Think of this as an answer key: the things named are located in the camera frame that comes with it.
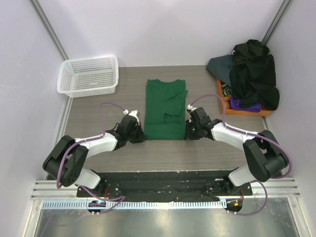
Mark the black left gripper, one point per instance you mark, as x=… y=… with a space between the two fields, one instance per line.
x=141 y=137

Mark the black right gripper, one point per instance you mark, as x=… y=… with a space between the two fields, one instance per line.
x=190 y=131

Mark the green t shirt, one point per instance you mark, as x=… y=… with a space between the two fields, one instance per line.
x=165 y=110

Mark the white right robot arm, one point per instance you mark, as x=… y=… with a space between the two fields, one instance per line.
x=265 y=159

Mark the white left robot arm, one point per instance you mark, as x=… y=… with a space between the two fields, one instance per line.
x=65 y=162

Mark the purple t shirt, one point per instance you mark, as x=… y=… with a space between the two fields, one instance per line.
x=235 y=104

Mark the patterned cloth in tray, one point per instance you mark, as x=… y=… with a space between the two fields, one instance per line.
x=226 y=90

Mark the dark teal t shirt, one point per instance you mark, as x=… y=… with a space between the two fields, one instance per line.
x=220 y=68

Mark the orange tray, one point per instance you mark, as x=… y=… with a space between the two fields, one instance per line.
x=228 y=111

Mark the white plastic basket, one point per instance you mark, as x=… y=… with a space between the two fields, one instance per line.
x=88 y=76

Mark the black t shirt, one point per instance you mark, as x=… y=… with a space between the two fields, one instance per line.
x=253 y=79

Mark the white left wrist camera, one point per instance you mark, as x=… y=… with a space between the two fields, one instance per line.
x=134 y=113

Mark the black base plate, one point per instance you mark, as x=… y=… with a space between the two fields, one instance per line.
x=168 y=186

